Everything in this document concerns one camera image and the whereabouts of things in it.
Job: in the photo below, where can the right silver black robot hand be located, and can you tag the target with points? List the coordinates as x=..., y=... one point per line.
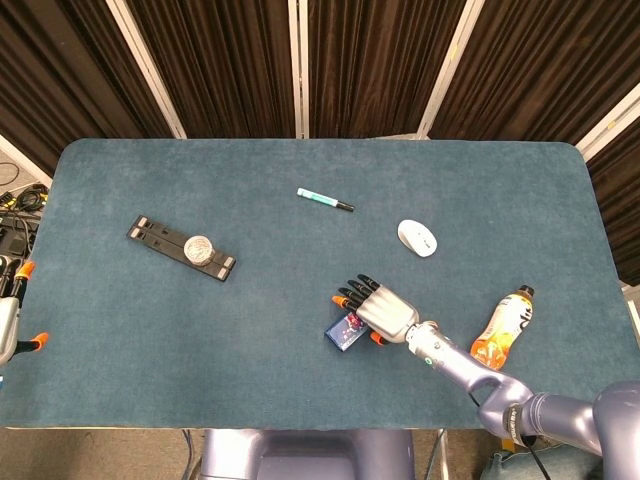
x=387, y=312

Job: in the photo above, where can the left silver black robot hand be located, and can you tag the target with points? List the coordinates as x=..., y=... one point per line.
x=7, y=320

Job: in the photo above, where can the white and purple notebook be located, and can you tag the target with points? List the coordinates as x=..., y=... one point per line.
x=345, y=335

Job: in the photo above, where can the white computer mouse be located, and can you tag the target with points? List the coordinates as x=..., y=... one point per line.
x=417, y=239

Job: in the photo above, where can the orange drink bottle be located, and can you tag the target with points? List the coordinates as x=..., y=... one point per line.
x=505, y=320

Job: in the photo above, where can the green white marker pen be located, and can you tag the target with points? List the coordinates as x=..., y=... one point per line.
x=320, y=197

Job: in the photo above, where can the grey metal table leg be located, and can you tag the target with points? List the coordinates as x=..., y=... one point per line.
x=442, y=445

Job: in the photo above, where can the blue table mat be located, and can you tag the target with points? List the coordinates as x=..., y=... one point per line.
x=250, y=375

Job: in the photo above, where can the purple robot torso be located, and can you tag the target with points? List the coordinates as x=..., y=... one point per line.
x=305, y=455

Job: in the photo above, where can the black folding stand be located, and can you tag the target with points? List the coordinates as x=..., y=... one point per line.
x=160, y=239

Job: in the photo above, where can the clear jar of paper clips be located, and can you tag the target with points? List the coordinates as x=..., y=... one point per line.
x=198, y=250

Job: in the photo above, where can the teal fabric bag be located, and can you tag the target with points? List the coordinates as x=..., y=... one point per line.
x=565, y=467

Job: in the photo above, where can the dark brown curtain panel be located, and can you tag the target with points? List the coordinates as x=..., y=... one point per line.
x=620, y=200
x=225, y=65
x=60, y=75
x=540, y=65
x=375, y=65

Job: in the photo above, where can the white partition post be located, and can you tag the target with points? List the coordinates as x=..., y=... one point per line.
x=298, y=75
x=610, y=125
x=446, y=75
x=150, y=75
x=25, y=160

